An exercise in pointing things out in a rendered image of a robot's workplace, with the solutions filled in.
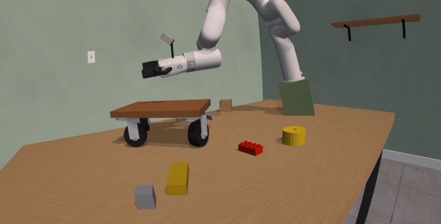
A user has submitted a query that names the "red toy building brick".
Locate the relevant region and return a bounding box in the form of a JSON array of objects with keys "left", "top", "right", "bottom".
[{"left": 238, "top": 141, "right": 263, "bottom": 156}]

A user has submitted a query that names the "yellow rectangular block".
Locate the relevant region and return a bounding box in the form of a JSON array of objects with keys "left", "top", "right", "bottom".
[{"left": 166, "top": 162, "right": 189, "bottom": 195}]

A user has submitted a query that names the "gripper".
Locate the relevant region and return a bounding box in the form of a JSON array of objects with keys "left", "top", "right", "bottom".
[{"left": 142, "top": 53, "right": 188, "bottom": 79}]

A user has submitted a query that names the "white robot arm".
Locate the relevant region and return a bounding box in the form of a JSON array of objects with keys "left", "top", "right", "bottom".
[{"left": 160, "top": 0, "right": 305, "bottom": 84}]

